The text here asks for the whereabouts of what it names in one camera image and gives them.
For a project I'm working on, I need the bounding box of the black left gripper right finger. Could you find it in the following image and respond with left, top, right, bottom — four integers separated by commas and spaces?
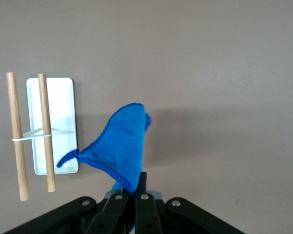
133, 171, 163, 234

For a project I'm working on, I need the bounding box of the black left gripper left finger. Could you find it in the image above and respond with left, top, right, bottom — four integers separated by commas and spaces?
84, 189, 130, 234

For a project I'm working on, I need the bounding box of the blue microfibre towel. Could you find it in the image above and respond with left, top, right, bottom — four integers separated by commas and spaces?
56, 102, 153, 232

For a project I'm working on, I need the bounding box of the white rack with wooden bars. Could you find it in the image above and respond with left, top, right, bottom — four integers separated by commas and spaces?
6, 72, 79, 202

